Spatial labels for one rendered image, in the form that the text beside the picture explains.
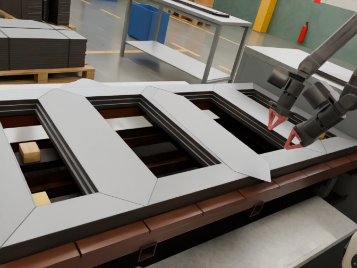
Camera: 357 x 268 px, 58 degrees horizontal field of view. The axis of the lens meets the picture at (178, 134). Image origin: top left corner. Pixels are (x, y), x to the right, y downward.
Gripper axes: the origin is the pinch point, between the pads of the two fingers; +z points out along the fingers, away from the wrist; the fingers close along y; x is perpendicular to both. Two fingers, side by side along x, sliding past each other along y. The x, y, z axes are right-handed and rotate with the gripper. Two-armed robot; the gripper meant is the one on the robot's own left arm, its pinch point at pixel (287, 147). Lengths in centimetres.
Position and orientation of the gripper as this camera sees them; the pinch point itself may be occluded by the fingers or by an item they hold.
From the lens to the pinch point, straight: 109.2
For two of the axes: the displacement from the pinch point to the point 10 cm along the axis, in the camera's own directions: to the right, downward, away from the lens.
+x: 5.1, 8.1, -2.9
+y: -7.0, 1.9, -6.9
